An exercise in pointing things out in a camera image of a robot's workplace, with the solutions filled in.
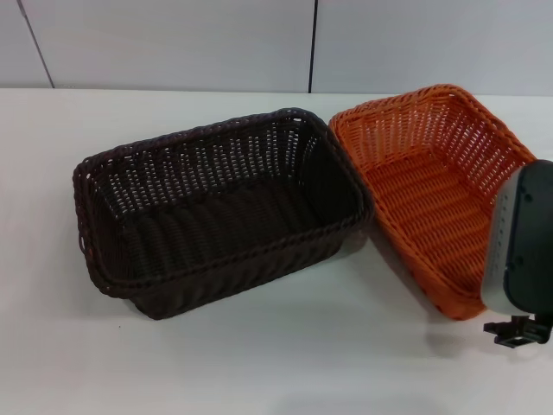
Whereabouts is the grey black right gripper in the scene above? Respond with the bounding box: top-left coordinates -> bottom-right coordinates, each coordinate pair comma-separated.
479,158 -> 553,348

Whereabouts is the orange woven plastic basket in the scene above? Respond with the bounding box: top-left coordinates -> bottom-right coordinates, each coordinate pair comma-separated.
327,83 -> 539,323

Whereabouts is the dark brown woven basket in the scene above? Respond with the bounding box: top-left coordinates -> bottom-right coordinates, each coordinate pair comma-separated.
71,106 -> 376,322

